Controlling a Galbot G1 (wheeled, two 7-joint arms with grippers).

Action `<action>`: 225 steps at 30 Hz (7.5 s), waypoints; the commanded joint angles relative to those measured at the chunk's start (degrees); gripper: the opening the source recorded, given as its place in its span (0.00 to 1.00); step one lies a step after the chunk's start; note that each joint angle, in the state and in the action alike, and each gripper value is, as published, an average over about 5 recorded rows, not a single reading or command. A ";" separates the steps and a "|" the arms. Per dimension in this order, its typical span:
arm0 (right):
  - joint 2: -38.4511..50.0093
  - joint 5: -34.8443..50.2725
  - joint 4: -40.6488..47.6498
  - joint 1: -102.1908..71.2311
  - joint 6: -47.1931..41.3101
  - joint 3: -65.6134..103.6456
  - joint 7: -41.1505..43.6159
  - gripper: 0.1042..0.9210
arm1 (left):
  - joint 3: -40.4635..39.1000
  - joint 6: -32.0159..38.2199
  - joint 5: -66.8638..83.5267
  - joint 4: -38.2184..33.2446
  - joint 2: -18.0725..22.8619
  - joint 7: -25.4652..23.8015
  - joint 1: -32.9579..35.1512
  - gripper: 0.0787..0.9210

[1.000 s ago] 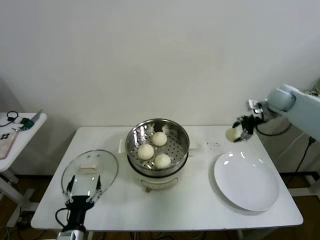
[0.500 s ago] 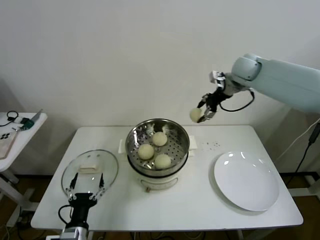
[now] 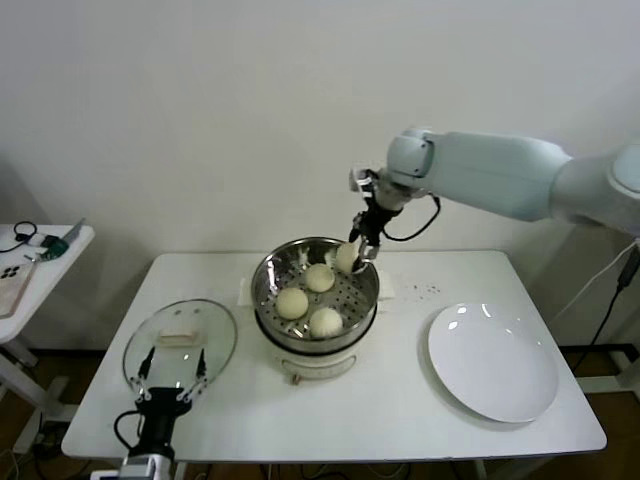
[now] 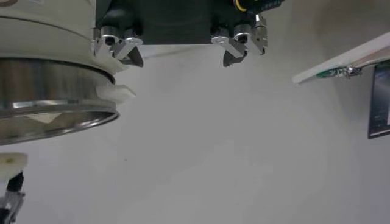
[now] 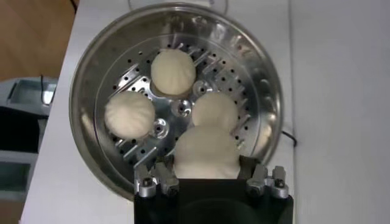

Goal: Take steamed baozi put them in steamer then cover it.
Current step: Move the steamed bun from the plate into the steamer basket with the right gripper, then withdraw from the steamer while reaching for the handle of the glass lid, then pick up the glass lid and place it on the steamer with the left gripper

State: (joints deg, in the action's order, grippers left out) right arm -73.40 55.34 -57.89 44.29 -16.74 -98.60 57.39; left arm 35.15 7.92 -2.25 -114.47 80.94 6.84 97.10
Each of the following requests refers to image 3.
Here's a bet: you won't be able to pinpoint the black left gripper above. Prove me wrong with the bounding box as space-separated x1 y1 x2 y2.
128 349 209 457

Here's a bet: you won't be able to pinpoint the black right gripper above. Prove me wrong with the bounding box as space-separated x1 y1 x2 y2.
348 192 401 274

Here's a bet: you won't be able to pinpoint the white steamed baozi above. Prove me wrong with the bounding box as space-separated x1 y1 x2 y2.
309 307 345 340
335 242 359 274
276 288 310 321
304 263 336 294

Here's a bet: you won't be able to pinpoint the glass lid with beige handle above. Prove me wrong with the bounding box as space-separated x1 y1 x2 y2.
123 298 240 391

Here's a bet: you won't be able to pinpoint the perforated steel steamer basket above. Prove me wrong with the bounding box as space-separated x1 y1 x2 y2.
251 237 381 346

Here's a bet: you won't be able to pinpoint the scattered dark crumbs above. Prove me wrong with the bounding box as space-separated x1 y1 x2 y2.
399 282 444 301

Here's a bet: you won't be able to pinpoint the white electric cooker base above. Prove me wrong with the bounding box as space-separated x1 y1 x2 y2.
236 269 399 387

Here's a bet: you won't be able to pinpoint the black floor power strip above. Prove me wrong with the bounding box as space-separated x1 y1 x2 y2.
32 420 71 459

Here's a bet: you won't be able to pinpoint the white side table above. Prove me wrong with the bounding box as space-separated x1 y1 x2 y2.
0 223 97 451

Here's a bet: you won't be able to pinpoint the grey angled metal plate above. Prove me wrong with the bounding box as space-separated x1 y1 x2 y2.
62 217 89 246

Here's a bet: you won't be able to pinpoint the white round plate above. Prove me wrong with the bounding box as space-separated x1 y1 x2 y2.
427 301 560 425

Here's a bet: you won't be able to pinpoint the phone in clear case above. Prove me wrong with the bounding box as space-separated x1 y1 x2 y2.
0 262 39 321

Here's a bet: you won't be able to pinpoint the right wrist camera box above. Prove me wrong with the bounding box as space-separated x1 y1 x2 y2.
348 167 374 194

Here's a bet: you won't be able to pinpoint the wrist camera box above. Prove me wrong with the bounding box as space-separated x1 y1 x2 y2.
118 453 175 480
348 167 374 194

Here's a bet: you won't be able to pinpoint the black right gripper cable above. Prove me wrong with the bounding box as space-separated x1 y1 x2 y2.
382 194 441 241

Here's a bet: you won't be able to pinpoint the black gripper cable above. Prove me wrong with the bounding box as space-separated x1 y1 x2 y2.
113 409 146 454
382 194 441 241

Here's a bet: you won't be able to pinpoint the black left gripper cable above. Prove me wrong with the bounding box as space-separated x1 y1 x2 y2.
113 409 146 454

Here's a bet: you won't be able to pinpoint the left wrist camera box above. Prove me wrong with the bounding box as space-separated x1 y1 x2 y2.
118 453 175 480

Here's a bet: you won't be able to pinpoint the black looped cable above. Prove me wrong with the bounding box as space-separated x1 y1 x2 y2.
0 221 41 254

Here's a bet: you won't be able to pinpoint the white hanging cable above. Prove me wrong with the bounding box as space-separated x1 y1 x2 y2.
552 239 640 326

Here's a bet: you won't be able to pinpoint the black adapter with cable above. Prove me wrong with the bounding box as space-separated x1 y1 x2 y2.
569 247 640 376

